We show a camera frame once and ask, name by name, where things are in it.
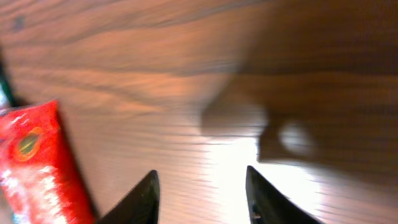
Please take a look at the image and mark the green white 3M package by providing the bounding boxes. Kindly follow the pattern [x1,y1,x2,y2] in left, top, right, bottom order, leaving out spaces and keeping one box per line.
[0,55,16,110]

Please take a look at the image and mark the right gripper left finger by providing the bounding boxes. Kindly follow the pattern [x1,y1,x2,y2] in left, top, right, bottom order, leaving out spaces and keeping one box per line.
[96,170,160,224]

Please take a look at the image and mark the red Nescafe coffee pack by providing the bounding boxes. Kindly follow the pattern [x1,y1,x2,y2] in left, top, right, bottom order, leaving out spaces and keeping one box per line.
[1,101,95,224]

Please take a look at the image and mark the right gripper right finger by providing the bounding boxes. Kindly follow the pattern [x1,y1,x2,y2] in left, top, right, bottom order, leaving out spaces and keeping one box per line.
[246,166,322,224]

